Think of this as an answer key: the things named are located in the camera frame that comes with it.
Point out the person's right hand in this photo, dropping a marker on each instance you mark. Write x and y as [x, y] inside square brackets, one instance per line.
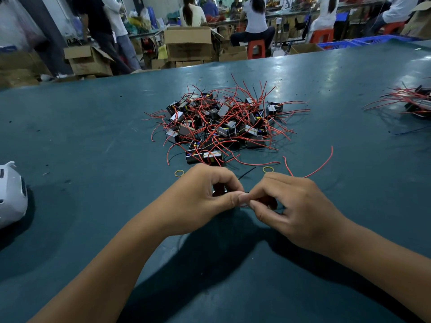
[303, 212]

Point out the person's left hand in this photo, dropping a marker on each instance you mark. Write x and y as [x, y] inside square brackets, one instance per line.
[192, 202]

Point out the person's right forearm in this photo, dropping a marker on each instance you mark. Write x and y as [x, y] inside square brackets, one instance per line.
[384, 272]

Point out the person's left forearm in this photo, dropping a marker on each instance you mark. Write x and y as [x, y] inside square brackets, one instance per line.
[101, 279]

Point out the yellow rubber band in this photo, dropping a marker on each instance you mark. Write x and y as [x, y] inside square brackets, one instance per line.
[263, 168]
[174, 173]

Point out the low cardboard box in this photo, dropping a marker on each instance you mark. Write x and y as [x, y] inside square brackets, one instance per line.
[232, 55]

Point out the large closed cardboard box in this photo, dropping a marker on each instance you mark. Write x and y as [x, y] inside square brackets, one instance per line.
[188, 43]

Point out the shallow cardboard box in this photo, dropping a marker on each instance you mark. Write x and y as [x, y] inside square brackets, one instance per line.
[304, 48]

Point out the red plastic stool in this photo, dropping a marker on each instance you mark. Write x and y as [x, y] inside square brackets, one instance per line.
[321, 35]
[256, 49]

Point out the blue plastic crate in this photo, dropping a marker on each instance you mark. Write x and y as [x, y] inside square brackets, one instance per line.
[384, 40]
[333, 45]

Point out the open cardboard box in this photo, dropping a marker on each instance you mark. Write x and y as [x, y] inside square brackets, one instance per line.
[87, 62]

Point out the white plastic shell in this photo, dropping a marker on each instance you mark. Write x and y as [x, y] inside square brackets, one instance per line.
[12, 195]

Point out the tilted cardboard box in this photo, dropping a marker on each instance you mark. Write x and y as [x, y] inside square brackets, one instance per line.
[419, 24]

